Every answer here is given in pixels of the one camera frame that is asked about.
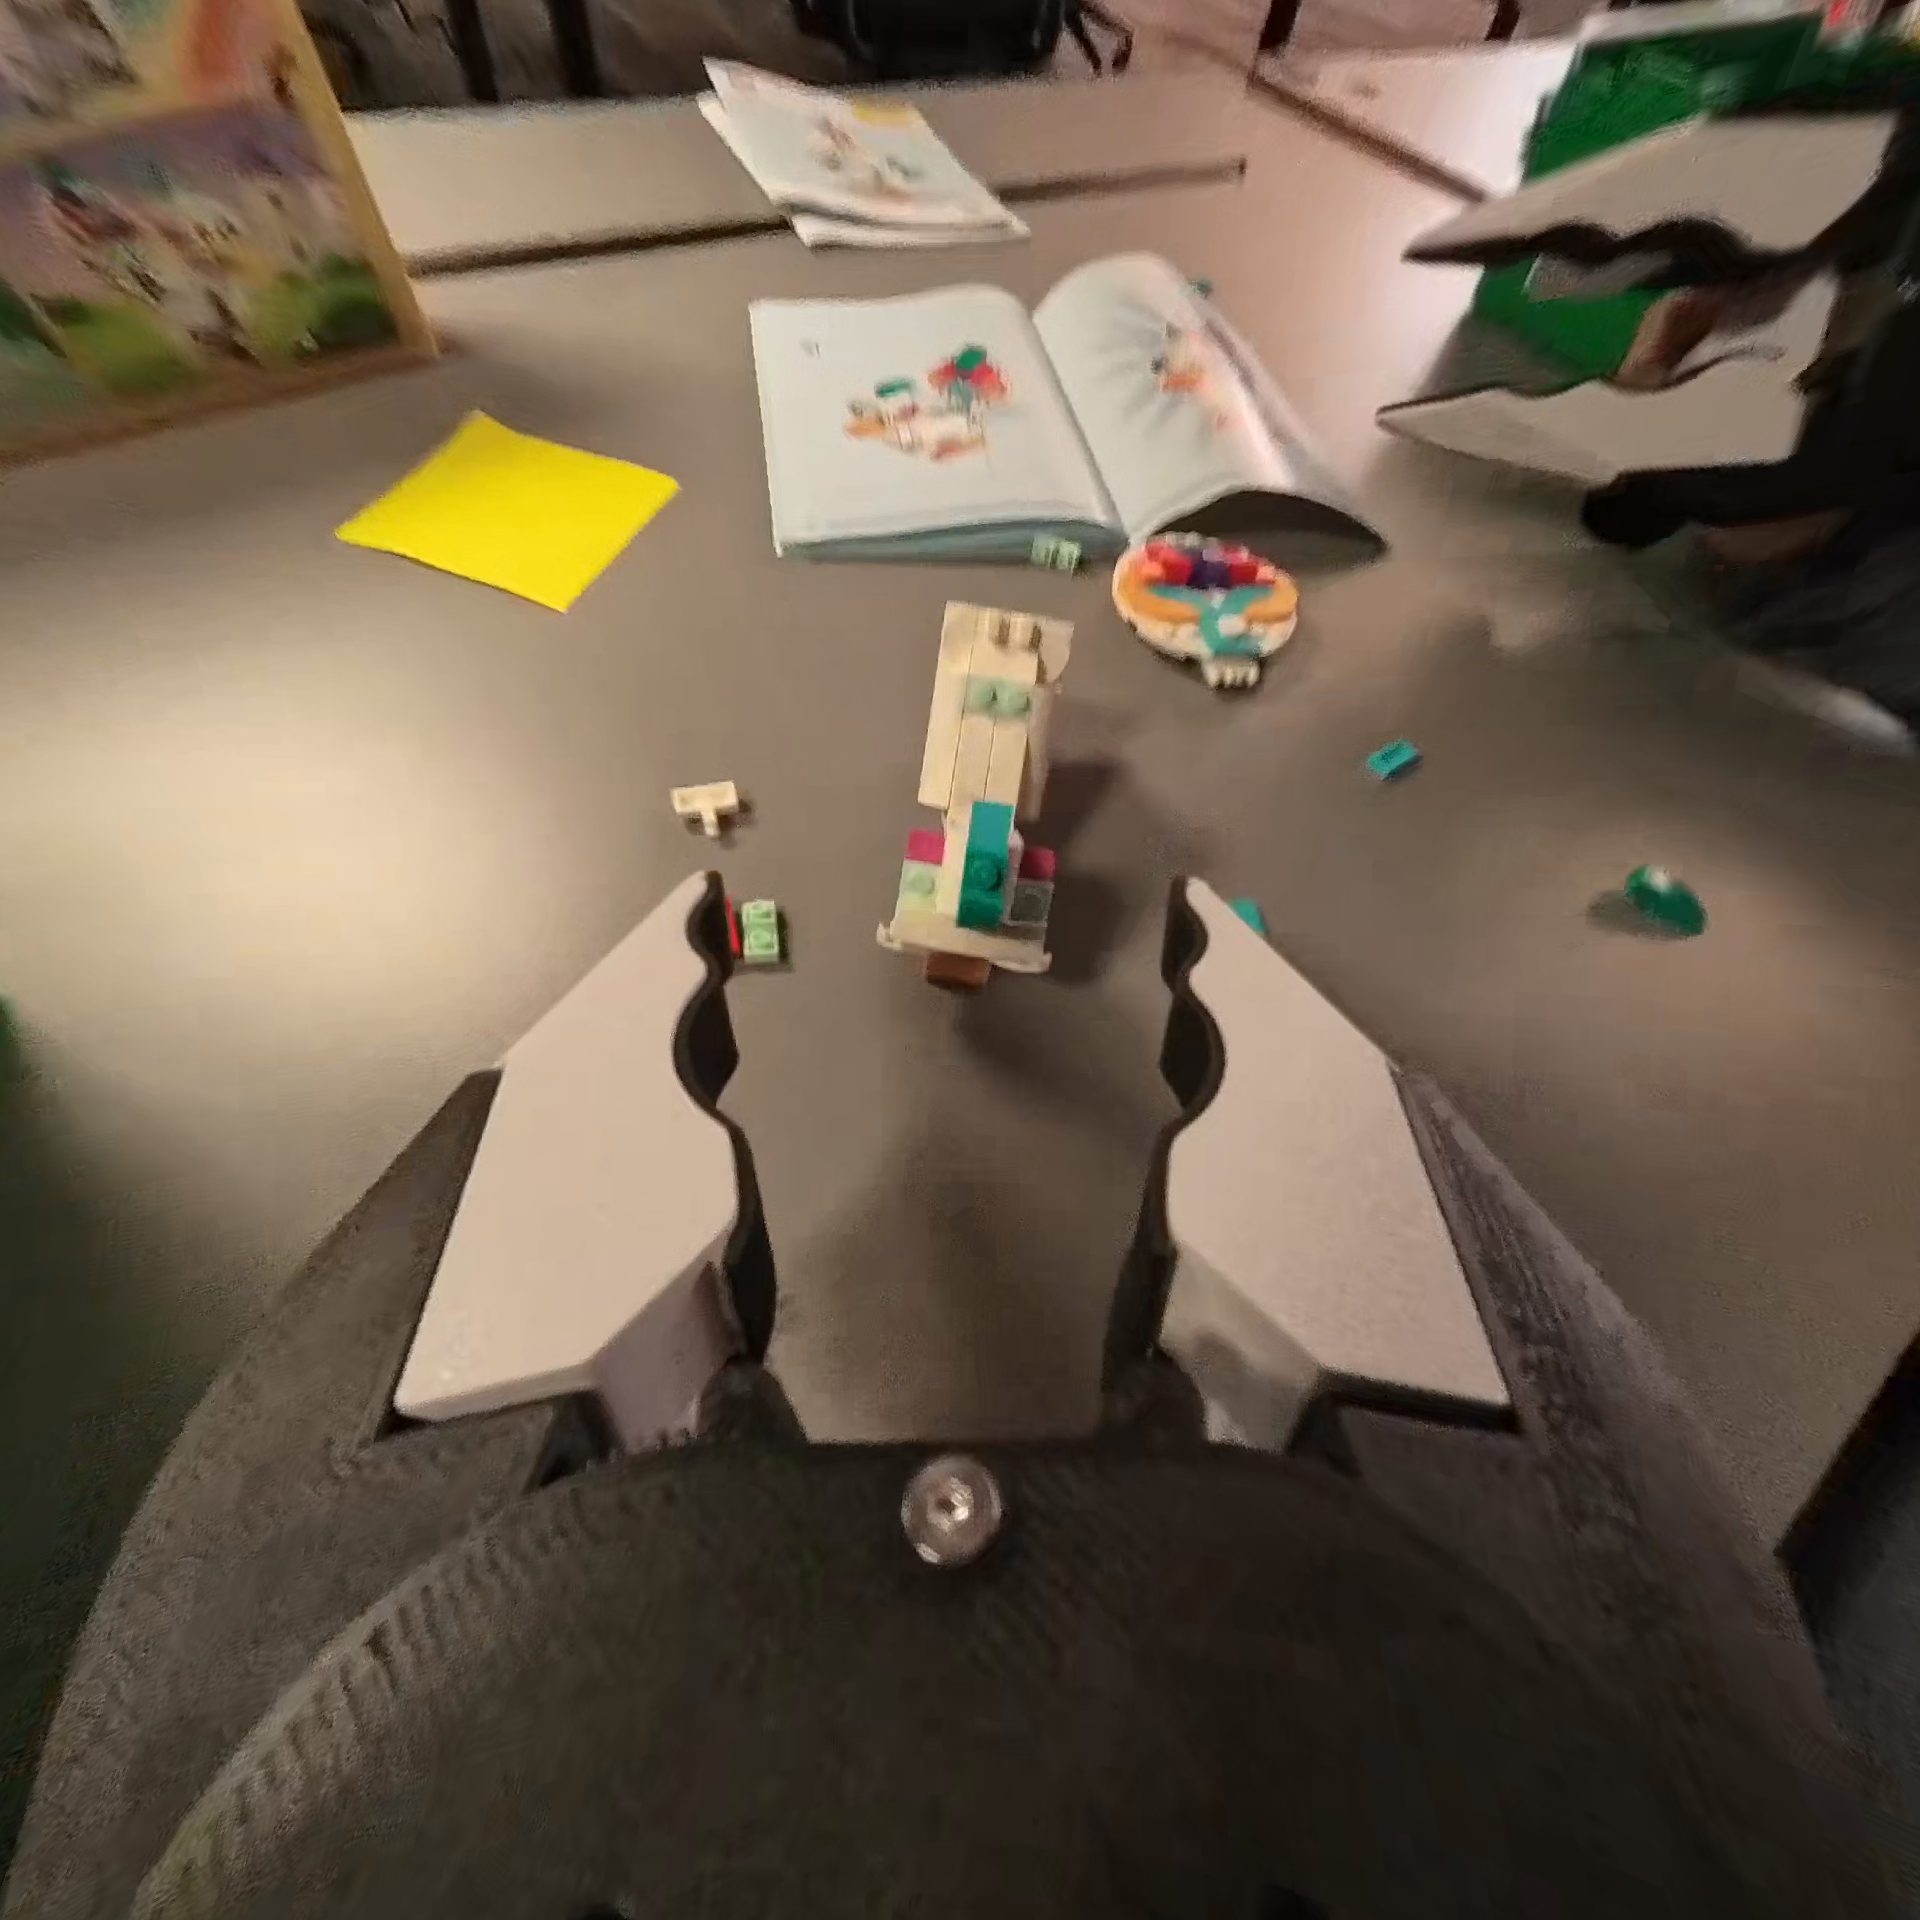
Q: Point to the green plastic bin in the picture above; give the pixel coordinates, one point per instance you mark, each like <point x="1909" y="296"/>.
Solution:
<point x="8" y="1035"/>
<point x="1651" y="75"/>

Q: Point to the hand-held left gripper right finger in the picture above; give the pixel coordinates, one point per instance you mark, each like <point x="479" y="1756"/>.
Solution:
<point x="1319" y="1200"/>

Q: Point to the white lego bird body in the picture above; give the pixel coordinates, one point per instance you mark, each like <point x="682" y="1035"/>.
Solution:
<point x="983" y="749"/>

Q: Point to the mint green lego piece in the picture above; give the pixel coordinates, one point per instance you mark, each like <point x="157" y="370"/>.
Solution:
<point x="1060" y="553"/>

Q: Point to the round colourful lego tail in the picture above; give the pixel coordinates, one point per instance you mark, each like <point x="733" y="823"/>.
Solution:
<point x="1211" y="597"/>

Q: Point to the mint and red lego piece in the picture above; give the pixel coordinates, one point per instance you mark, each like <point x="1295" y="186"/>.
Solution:
<point x="763" y="932"/>

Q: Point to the small white lego piece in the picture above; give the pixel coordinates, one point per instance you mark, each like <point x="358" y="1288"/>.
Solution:
<point x="706" y="803"/>

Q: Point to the colourful lego set box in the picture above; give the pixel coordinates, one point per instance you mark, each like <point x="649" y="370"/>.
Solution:
<point x="180" y="226"/>

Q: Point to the open lego instruction booklet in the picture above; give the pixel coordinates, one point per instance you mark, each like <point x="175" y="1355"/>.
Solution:
<point x="898" y="453"/>

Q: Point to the dark green round lego piece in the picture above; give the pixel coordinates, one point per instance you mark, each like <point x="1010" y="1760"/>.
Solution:
<point x="1668" y="901"/>

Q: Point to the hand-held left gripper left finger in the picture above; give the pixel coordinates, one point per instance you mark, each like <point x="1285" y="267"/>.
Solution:
<point x="586" y="1200"/>

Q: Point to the yellow paper sheet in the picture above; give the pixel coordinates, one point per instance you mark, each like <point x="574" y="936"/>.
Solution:
<point x="512" y="510"/>

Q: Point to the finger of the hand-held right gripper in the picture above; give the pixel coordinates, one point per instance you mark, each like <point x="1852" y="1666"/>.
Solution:
<point x="1651" y="428"/>
<point x="1651" y="174"/>

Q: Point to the black backpack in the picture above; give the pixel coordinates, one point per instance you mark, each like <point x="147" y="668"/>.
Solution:
<point x="960" y="29"/>

